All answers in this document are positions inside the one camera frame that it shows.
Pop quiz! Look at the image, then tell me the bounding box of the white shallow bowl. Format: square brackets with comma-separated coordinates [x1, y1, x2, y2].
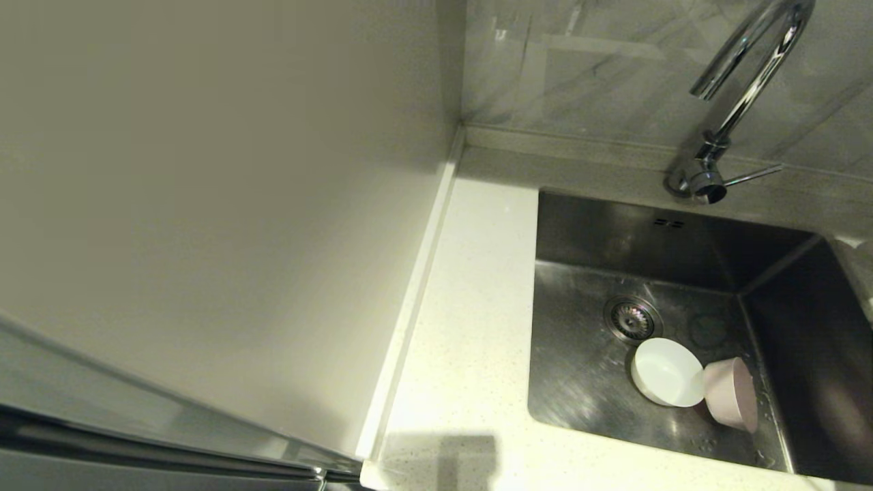
[630, 338, 706, 408]

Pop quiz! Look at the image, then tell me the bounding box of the chrome gooseneck faucet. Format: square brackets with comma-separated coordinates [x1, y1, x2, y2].
[665, 0, 814, 205]

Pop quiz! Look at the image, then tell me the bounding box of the pink bowl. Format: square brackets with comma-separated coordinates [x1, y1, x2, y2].
[702, 357, 759, 434]

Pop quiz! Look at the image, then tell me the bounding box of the stainless steel sink basin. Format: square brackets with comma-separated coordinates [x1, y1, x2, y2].
[527, 189, 873, 485]

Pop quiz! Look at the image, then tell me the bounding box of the round metal drain strainer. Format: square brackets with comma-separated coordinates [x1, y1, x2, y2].
[603, 295, 664, 344]

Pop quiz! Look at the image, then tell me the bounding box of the tall glossy cabinet unit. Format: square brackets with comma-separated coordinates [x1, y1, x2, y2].
[0, 0, 466, 491]

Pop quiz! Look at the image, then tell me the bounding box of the chrome cabinet trim strip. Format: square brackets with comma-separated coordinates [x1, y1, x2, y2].
[0, 399, 364, 482]

